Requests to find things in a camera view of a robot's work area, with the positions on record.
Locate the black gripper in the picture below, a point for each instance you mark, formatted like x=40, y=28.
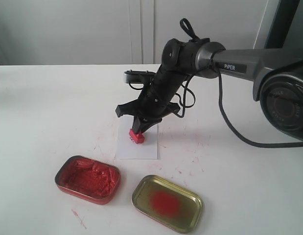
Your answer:
x=154, y=100

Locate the red plastic stamp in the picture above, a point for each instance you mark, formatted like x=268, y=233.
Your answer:
x=136, y=138

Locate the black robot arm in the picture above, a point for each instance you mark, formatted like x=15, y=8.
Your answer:
x=276, y=74

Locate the red ink paste tin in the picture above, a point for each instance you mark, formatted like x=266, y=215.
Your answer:
x=88, y=179

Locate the white paper sheet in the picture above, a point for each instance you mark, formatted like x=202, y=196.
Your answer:
x=127, y=149

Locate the gold tin lid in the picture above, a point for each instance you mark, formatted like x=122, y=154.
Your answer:
x=168, y=203

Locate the white cabinet doors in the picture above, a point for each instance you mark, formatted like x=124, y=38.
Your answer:
x=63, y=32

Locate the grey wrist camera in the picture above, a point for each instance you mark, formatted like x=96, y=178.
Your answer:
x=138, y=77

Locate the dark vertical post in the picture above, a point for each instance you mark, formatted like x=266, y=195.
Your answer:
x=281, y=23

